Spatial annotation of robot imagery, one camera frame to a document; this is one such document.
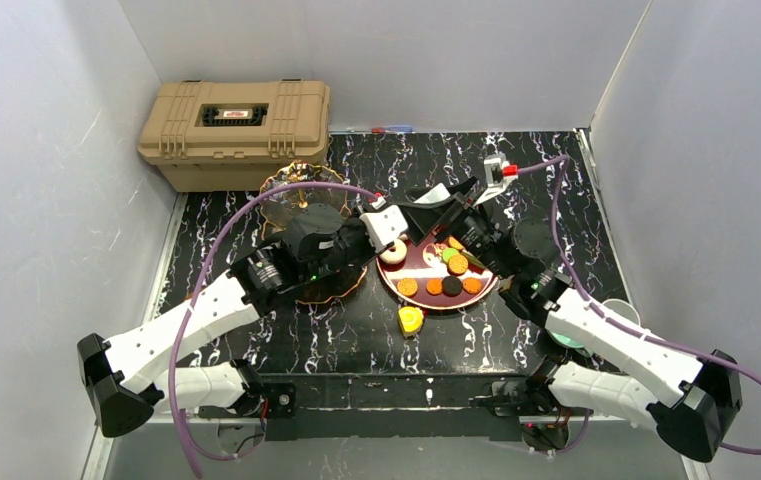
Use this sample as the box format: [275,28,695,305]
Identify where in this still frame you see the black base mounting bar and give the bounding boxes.
[197,374,597,444]

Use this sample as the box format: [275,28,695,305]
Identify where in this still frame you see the aluminium frame rail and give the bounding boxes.
[81,374,713,480]

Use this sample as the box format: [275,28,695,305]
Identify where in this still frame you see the red blue pen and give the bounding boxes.
[371,125,413,134]

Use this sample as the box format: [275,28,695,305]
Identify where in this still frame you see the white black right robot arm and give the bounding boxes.
[399,179,742,463]

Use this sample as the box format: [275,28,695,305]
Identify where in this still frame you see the chocolate chip cookie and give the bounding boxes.
[462,277,483,295]

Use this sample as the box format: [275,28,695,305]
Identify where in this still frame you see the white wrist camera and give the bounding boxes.
[475,153,519,206]
[359,194,408,254]

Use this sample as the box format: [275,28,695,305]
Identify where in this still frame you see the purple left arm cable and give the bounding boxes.
[169,181,385,480]

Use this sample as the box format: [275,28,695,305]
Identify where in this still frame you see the yellow swirl roll cake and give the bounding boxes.
[397,306,425,338]

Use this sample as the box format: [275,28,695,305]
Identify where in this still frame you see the yellow round cracker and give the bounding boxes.
[396,277,419,298]

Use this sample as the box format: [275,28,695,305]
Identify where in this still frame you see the dark chocolate sandwich cookie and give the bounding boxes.
[441,276,464,297]

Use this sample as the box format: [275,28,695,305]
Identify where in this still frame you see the teal saucer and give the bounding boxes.
[548,331,585,350]

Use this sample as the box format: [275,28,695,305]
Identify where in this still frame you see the white cup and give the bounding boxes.
[602,298,641,326]

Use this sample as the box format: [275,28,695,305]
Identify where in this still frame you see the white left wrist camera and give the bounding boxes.
[359,194,408,254]

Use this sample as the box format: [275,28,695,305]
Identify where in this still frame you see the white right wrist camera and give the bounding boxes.
[475,153,519,206]

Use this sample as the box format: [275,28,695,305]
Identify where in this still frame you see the three tier glass stand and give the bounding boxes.
[254,161,368,305]

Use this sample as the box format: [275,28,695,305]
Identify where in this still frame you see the dark red round tray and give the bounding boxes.
[376,235,498,311]

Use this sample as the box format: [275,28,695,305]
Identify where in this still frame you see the tan plastic toolbox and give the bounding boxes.
[138,79,332,193]

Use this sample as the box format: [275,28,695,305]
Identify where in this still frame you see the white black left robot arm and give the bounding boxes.
[76,200,408,438]

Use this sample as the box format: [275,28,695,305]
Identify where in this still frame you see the yellow cracker under chocolate cookie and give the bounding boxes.
[447,254,469,276]

